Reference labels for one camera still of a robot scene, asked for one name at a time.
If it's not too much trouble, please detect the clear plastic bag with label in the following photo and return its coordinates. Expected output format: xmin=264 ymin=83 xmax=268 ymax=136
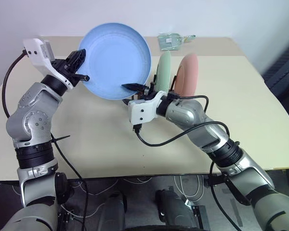
xmin=158 ymin=33 xmax=184 ymax=51

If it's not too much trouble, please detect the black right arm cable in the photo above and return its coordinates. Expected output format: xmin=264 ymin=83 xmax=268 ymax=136
xmin=131 ymin=95 xmax=241 ymax=231

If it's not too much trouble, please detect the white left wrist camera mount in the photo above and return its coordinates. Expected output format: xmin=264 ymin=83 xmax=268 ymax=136
xmin=23 ymin=38 xmax=74 ymax=90

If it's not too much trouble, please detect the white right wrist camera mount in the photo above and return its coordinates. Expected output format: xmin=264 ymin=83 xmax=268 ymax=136
xmin=127 ymin=90 xmax=171 ymax=126

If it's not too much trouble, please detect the green plate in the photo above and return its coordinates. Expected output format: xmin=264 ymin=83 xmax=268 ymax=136
xmin=155 ymin=52 xmax=172 ymax=93

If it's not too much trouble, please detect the dark grey rounded shape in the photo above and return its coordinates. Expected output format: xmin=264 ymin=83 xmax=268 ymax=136
xmin=103 ymin=191 xmax=129 ymax=230
xmin=155 ymin=189 xmax=198 ymax=230

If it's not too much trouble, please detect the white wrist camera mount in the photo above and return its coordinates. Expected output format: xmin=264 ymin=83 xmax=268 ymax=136
xmin=127 ymin=90 xmax=171 ymax=126
xmin=23 ymin=38 xmax=74 ymax=90

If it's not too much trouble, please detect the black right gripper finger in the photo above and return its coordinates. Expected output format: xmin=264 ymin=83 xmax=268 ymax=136
xmin=120 ymin=83 xmax=146 ymax=91

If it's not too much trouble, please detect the black zip tie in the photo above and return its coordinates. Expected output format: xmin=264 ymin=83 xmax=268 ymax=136
xmin=50 ymin=135 xmax=71 ymax=145

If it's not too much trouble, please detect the pink plate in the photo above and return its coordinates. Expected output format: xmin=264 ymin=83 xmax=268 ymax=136
xmin=174 ymin=53 xmax=199 ymax=97

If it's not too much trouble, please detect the white floor cable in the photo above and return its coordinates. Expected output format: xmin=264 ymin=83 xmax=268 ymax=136
xmin=172 ymin=175 xmax=201 ymax=201

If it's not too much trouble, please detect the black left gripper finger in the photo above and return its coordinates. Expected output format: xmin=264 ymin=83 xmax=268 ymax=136
xmin=69 ymin=73 xmax=91 ymax=82
xmin=66 ymin=48 xmax=88 ymax=73

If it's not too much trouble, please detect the black table frame bracket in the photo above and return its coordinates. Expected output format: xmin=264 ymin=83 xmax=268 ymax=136
xmin=205 ymin=175 xmax=251 ymax=205

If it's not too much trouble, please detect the blue plate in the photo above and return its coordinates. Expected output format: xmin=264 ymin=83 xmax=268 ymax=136
xmin=77 ymin=22 xmax=152 ymax=101

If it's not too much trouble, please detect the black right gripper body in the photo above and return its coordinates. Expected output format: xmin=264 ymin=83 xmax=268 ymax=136
xmin=133 ymin=82 xmax=159 ymax=100

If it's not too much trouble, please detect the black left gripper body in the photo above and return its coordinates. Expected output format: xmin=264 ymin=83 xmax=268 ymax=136
xmin=50 ymin=58 xmax=78 ymax=84

